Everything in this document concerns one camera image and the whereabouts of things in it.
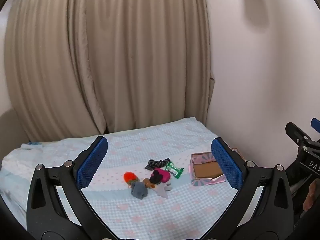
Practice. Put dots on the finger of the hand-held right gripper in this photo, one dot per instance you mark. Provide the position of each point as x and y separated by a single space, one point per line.
316 124
297 133

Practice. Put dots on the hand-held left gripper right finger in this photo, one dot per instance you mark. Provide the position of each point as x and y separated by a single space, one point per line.
226 165

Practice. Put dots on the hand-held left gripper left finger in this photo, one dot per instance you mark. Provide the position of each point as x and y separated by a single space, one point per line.
92 162

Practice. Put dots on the pink patterned cardboard box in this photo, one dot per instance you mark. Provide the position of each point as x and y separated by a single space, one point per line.
207 170

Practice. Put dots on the orange plush toy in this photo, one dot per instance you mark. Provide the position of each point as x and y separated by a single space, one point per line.
129 176

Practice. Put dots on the green tissue packet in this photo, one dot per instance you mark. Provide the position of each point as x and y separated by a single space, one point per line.
175 171

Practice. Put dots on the dark grey plush toy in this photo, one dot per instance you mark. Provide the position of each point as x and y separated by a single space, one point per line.
138 191

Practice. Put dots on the round brown cookie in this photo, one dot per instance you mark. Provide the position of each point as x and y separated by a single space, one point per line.
147 182

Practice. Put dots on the pink pouch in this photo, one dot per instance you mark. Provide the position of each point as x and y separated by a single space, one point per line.
166 175

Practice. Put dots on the dark striped cloth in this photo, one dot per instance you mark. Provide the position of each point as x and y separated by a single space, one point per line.
156 163

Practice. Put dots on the black white plush toy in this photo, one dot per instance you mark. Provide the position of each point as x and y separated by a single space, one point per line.
156 177

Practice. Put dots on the light grey plush toy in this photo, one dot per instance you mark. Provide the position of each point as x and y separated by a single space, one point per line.
161 191

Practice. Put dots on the person's right hand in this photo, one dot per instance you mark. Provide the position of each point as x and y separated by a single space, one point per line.
310 196

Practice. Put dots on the small white blue cloth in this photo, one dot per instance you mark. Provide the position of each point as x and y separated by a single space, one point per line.
31 145

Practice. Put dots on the beige headboard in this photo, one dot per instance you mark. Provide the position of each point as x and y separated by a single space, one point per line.
11 127

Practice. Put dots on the beige pleated curtain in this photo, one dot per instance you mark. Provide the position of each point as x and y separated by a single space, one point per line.
112 55

